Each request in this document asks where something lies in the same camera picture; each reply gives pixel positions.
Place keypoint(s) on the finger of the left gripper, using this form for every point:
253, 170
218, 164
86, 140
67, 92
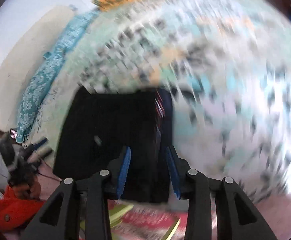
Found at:
36, 144
41, 154

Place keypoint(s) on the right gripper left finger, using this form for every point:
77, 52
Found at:
59, 217

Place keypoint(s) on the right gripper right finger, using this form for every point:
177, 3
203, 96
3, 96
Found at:
236, 216

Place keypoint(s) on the black pants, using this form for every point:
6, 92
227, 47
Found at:
99, 126

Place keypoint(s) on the red patterned floor rug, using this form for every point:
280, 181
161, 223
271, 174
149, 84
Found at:
129, 221

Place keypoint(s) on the orange knit sweater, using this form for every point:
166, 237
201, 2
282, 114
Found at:
15, 212

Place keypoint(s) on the pink dotted pajama pants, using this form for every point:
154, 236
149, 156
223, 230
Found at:
277, 212

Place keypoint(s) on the near blue floral pillow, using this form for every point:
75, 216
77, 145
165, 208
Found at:
35, 92

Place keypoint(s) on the blue floral pillow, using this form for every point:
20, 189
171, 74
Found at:
35, 92
72, 33

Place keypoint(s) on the floral bed sheet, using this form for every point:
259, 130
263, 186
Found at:
227, 66

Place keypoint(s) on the far blue floral pillow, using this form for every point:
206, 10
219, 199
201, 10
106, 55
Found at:
72, 33

